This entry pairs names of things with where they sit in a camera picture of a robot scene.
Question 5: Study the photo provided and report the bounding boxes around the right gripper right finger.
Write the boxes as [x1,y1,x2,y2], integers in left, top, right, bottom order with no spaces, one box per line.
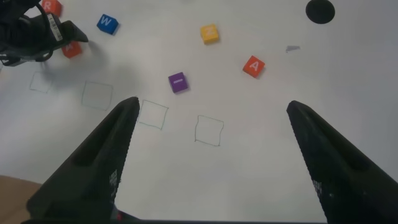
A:
[285,100,398,224]

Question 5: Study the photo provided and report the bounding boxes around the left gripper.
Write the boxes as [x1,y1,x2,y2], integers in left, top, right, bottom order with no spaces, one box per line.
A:
[0,12,90,63]

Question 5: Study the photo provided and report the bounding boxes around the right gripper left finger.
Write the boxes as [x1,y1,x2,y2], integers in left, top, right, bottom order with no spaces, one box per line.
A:
[26,96,141,224]

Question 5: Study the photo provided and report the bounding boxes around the orange A letter block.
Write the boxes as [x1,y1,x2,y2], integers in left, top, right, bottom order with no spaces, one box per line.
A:
[61,41,83,59]
[242,55,266,79]

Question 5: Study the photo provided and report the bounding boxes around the blue W letter block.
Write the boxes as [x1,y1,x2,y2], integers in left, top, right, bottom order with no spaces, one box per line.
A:
[96,14,119,35]

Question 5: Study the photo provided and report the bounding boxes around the orange R letter block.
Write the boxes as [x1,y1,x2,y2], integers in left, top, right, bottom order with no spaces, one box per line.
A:
[42,0,63,17]

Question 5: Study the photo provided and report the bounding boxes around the purple I letter block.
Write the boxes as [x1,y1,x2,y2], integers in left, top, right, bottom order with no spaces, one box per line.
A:
[167,72,189,94]

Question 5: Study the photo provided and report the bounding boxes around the yellow letter block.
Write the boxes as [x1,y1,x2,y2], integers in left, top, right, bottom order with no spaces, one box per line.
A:
[200,24,220,45]

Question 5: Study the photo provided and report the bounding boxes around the black table grommet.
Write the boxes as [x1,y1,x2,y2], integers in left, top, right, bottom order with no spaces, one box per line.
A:
[305,0,336,25]

